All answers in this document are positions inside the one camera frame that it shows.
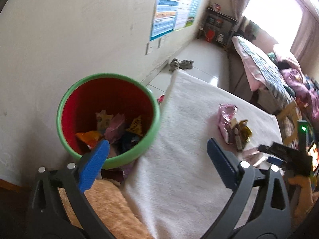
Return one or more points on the wooden chair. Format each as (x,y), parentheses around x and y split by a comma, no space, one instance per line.
(287,120)

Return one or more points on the wall learning poster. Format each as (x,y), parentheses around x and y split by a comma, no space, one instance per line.
(172,15)

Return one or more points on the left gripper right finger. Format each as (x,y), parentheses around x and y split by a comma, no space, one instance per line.
(270,214)

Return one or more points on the metal shelf rack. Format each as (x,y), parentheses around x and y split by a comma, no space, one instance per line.
(223,25)

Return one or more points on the large magenta snack bag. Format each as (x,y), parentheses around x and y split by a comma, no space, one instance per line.
(116,128)

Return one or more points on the yellow black wrapper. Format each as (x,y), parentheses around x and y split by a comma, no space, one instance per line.
(245,131)

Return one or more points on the wall socket plate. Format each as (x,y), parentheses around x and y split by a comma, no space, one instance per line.
(149,48)

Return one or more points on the grey shoe right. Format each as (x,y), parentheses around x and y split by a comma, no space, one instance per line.
(186,65)

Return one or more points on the brown chocolate wrapper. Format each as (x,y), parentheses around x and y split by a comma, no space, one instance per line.
(236,133)

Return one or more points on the pink white crumpled wrapper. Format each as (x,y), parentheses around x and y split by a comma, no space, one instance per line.
(254,157)

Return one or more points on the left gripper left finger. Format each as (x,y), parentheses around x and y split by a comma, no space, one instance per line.
(47,217)

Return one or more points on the pink torn wrapper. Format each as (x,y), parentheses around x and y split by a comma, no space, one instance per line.
(226,114)

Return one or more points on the red bin green rim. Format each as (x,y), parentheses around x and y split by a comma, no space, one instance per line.
(88,106)

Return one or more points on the grey shoe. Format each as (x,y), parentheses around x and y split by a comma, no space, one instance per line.
(186,65)
(174,65)

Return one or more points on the purple blanket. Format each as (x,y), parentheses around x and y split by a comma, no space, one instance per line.
(304,88)

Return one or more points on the bed with plaid quilt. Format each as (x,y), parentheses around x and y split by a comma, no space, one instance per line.
(271,92)

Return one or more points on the yellow snack wrapper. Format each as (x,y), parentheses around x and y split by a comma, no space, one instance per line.
(136,126)

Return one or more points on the white towel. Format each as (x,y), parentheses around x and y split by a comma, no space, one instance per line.
(173,188)

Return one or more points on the red bucket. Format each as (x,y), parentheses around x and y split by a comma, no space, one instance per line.
(210,34)

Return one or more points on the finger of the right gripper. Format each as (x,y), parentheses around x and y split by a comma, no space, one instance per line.
(278,150)
(278,162)

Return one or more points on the right hand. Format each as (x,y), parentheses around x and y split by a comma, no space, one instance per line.
(306,199)

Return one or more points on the grey shoe left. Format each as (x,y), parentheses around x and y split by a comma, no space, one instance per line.
(174,65)

